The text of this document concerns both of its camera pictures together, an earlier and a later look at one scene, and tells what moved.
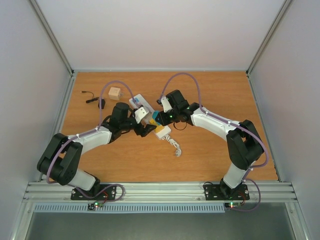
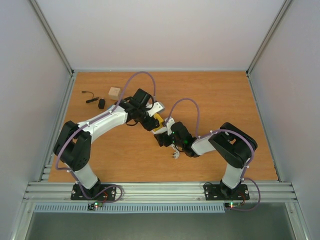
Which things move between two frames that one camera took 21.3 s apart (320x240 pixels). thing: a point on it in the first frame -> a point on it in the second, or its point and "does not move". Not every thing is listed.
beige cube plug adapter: [114, 93] does not move
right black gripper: [162, 119] -> [163, 140]
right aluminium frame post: [285, 6] does not move
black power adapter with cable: [95, 98] does not move
